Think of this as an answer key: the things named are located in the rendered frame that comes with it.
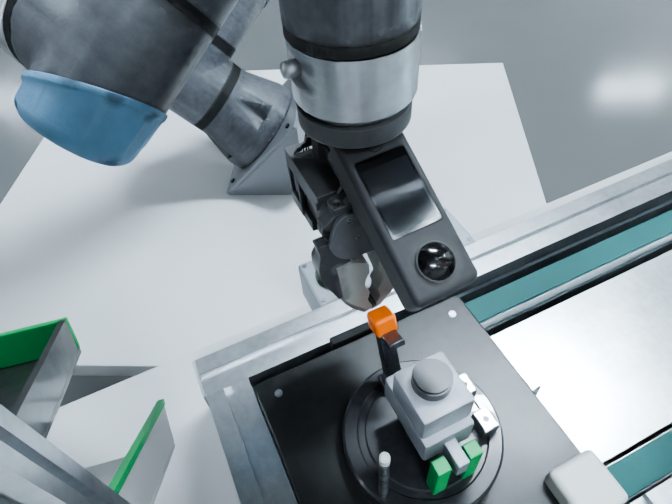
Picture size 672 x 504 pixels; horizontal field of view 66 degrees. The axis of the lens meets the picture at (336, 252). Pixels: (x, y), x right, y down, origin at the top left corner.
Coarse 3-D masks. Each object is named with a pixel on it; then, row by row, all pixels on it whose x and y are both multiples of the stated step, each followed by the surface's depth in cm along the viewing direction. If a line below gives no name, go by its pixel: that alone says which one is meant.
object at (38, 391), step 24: (0, 336) 28; (24, 336) 28; (48, 336) 29; (72, 336) 29; (0, 360) 29; (24, 360) 29; (48, 360) 25; (72, 360) 28; (0, 384) 28; (24, 384) 27; (48, 384) 25; (24, 408) 22; (48, 408) 24; (48, 432) 24
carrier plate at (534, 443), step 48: (432, 336) 54; (480, 336) 53; (288, 384) 51; (336, 384) 51; (480, 384) 50; (288, 432) 48; (336, 432) 48; (528, 432) 47; (336, 480) 45; (528, 480) 44
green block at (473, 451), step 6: (468, 444) 40; (474, 444) 40; (468, 450) 39; (474, 450) 39; (480, 450) 39; (468, 456) 39; (474, 456) 39; (480, 456) 40; (474, 462) 40; (468, 468) 41; (474, 468) 42; (462, 474) 42; (468, 474) 42
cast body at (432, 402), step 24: (432, 360) 38; (408, 384) 38; (432, 384) 37; (456, 384) 38; (408, 408) 38; (432, 408) 37; (456, 408) 37; (408, 432) 41; (432, 432) 38; (456, 432) 39; (432, 456) 40; (456, 456) 39
